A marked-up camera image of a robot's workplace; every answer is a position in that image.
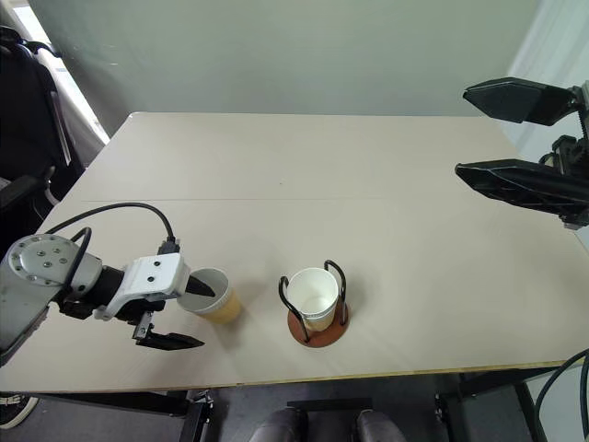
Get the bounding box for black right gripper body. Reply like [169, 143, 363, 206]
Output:
[537, 80, 589, 180]

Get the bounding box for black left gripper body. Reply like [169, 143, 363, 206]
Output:
[108, 294, 167, 346]

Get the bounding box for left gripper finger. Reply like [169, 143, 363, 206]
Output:
[135, 331, 206, 354]
[187, 274, 217, 298]

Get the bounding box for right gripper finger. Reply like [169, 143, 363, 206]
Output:
[462, 76, 577, 127]
[454, 158, 589, 230]

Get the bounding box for tan paper cup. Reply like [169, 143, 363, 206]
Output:
[178, 268, 243, 326]

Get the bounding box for white paper cup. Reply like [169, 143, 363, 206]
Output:
[285, 268, 340, 332]

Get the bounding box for black office chair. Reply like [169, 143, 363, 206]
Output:
[0, 25, 88, 236]

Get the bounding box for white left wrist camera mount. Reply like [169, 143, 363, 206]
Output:
[93, 252, 191, 321]

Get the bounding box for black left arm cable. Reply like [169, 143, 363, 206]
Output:
[44, 202, 181, 296]

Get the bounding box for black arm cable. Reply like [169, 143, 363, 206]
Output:
[44, 202, 181, 296]
[533, 348, 589, 442]

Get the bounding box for black wire cup holder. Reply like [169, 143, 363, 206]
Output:
[277, 259, 351, 349]

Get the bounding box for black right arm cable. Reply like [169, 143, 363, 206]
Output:
[533, 348, 589, 442]

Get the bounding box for black table frame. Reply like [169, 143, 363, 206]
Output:
[0, 366, 553, 442]

